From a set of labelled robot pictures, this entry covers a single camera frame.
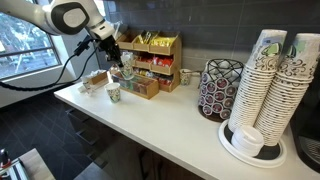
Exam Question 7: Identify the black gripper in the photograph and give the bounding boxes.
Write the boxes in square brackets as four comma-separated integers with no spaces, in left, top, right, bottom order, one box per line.
[98,35,126,69]

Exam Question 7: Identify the patterned paper cup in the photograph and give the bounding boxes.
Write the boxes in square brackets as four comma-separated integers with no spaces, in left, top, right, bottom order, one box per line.
[104,82,122,104]
[179,68,193,87]
[119,51,136,81]

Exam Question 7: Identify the small white plastic cup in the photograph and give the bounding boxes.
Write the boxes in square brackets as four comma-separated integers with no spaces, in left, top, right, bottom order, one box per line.
[80,75,92,90]

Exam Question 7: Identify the tall paper cup stack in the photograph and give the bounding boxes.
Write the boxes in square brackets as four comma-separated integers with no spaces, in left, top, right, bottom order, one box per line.
[253,32,320,147]
[227,28,288,134]

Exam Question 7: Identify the white cup lid stack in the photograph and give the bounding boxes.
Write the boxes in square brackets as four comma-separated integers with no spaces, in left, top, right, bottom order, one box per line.
[230,124,265,158]

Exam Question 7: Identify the round white cup tray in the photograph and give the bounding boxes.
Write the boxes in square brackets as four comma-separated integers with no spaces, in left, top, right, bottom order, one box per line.
[217,118,288,169]

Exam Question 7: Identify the small wooden condiment box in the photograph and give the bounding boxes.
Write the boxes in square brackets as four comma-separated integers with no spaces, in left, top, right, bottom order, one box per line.
[80,69,110,92]

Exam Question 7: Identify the low wooden tea tray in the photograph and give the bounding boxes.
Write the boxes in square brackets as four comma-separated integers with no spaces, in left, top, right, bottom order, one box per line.
[110,70,161,100]

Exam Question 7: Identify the green yellow tea packets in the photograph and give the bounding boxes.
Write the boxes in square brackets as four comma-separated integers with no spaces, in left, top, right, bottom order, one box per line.
[137,30,158,45]

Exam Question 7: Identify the red tea packets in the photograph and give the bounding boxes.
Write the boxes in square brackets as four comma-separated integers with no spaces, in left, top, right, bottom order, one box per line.
[145,54,175,68]

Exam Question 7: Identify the tiered wooden shelf organizer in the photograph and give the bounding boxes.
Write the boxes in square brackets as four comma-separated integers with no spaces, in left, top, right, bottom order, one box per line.
[115,29,183,93]

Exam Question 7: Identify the dark wood cabinet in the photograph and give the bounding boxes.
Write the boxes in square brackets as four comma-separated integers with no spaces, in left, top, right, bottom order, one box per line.
[64,105,204,180]

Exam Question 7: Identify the light wooden table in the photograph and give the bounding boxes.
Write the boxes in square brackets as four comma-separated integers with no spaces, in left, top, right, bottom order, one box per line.
[17,147,57,180]

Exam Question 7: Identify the black coffee machine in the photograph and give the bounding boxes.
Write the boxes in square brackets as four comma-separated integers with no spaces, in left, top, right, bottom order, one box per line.
[289,63,320,175]

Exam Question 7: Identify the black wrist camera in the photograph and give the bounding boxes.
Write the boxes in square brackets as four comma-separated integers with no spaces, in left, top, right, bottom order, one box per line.
[73,35,96,57]

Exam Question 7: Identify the black drawer handle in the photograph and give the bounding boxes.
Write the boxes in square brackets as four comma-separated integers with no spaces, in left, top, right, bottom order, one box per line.
[64,107,82,118]
[74,127,92,138]

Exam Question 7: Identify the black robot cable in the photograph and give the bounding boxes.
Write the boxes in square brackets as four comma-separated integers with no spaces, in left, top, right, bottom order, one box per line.
[0,41,101,92]

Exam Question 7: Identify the window with grey frame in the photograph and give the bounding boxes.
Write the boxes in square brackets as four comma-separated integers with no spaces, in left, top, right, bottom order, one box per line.
[0,0,63,81]

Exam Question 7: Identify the black wire pod carousel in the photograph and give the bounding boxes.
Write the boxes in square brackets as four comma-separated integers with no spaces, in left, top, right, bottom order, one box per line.
[197,58,245,124]

